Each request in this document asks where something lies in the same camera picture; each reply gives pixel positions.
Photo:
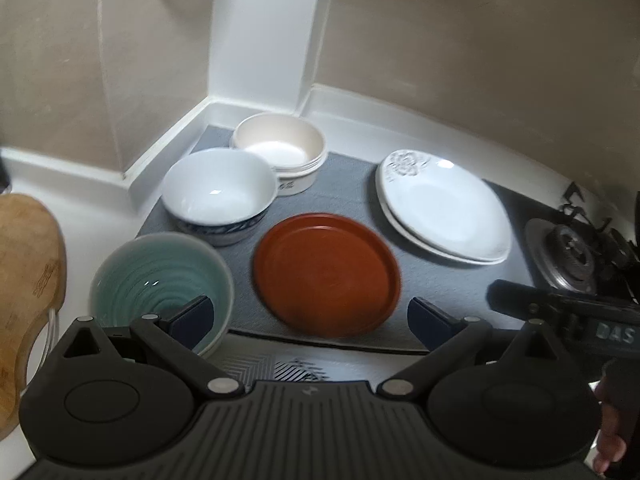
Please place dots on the teal glazed bowl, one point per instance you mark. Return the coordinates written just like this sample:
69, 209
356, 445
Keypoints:
150, 290

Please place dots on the red-brown round plate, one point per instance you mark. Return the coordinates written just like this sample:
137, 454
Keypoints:
325, 275

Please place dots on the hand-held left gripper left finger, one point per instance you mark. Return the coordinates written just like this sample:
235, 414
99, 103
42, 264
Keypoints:
192, 317

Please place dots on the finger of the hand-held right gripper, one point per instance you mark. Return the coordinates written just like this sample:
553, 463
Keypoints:
515, 297

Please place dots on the wooden cutting board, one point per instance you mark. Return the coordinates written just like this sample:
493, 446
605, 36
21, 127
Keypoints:
25, 285

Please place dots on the person's right hand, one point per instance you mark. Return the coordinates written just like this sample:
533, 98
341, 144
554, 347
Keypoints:
611, 425

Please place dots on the gas stove burner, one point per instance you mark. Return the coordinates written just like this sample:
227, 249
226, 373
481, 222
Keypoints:
612, 245
567, 255

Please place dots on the plain white plate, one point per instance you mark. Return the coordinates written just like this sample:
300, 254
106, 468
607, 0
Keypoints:
400, 227

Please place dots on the white floral embossed plate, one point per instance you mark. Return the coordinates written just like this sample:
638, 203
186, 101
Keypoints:
445, 205

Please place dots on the cream ribbed bowl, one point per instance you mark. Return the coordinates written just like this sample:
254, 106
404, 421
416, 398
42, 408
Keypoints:
280, 140

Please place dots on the grey drying mat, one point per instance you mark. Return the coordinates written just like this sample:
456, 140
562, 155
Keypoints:
350, 190

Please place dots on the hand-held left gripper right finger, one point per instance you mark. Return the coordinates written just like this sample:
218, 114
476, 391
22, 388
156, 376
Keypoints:
425, 322

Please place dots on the white bowl blue patterned rim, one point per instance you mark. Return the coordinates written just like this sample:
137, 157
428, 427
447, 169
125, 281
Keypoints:
215, 190

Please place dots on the dark object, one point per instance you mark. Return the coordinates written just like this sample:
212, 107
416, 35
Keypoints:
4, 175

